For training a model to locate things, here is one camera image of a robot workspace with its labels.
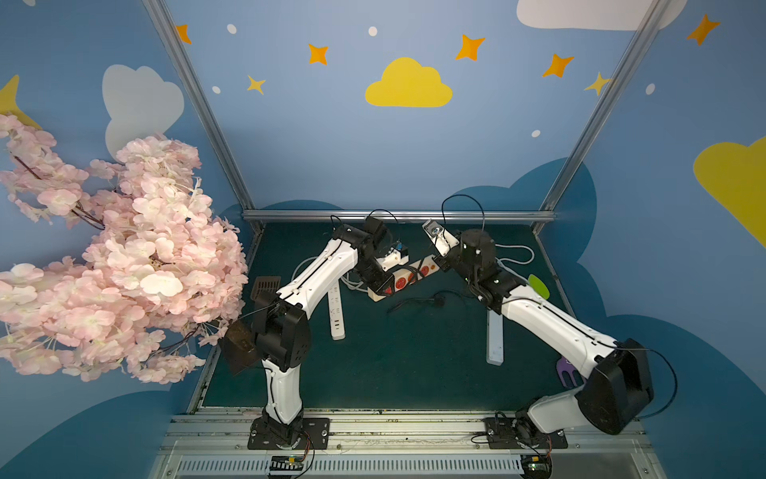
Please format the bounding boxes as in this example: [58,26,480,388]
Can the green yellow garden trowel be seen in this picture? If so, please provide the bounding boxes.
[528,275,551,299]

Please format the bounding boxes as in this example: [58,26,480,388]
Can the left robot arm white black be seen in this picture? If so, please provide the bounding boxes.
[223,216,409,444]

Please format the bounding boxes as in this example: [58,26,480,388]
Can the white power strip with cord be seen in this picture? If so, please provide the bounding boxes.
[486,245,535,366]

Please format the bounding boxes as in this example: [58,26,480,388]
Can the white power strip usb ports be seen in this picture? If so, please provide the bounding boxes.
[289,255,375,342]

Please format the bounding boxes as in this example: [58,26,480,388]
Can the cream red power strip black cord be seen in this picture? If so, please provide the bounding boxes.
[367,253,474,315]

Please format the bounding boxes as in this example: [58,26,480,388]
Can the black slotted spatula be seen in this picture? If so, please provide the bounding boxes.
[251,275,281,301]

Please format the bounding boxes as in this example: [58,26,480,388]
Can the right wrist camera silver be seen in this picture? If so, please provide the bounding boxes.
[422,220,460,257]

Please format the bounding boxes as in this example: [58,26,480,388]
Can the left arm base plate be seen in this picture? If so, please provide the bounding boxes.
[247,415,331,450]

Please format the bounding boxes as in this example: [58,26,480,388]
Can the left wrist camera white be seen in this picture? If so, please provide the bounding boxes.
[377,241,409,271]

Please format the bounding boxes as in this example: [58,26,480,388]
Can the purple pink garden fork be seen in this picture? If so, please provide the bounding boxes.
[556,356,586,389]

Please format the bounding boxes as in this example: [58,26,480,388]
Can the pink cherry blossom tree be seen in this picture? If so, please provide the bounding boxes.
[1,115,247,384]

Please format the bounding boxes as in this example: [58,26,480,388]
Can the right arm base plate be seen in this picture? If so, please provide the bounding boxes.
[483,416,569,452]

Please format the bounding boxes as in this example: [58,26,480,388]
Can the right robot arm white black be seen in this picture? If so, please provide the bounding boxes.
[423,222,654,438]

